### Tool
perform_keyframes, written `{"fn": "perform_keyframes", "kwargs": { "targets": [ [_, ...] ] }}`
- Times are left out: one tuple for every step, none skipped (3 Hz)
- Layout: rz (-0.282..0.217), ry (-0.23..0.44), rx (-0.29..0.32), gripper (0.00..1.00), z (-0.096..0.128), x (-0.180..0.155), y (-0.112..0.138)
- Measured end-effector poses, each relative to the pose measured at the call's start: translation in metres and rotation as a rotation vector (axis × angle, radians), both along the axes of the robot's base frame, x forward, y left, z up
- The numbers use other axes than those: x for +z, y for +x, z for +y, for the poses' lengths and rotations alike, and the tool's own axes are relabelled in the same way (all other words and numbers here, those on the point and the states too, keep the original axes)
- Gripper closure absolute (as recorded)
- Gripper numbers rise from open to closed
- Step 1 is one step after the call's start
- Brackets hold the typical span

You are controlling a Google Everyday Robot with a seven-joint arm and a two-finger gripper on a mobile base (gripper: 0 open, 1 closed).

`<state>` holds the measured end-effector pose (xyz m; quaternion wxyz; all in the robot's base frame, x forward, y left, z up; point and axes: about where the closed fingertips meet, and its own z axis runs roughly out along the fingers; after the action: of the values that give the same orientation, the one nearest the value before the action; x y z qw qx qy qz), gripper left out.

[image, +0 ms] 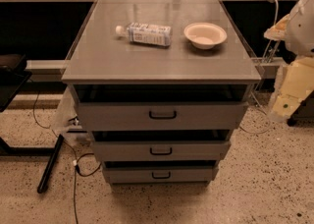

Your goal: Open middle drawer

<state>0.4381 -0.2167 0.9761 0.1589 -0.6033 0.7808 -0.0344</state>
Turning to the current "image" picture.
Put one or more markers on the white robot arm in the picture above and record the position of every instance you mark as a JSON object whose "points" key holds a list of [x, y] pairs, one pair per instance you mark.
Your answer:
{"points": [[296, 30]]}

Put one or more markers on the grey top drawer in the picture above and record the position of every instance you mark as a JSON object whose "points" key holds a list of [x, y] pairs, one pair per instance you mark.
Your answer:
{"points": [[157, 107]]}

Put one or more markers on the grey drawer cabinet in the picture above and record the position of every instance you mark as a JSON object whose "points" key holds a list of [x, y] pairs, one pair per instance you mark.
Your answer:
{"points": [[102, 57]]}

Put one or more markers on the clear plastic water bottle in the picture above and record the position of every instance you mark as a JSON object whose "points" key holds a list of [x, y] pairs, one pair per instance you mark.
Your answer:
{"points": [[146, 34]]}

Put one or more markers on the white paper bowl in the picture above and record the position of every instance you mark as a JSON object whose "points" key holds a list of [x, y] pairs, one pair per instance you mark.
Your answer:
{"points": [[205, 35]]}

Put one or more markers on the black stand leg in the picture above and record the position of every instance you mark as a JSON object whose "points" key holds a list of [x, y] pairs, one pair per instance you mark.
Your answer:
{"points": [[43, 184]]}

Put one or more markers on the black side table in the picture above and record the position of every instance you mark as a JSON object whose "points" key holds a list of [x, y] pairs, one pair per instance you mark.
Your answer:
{"points": [[13, 75]]}

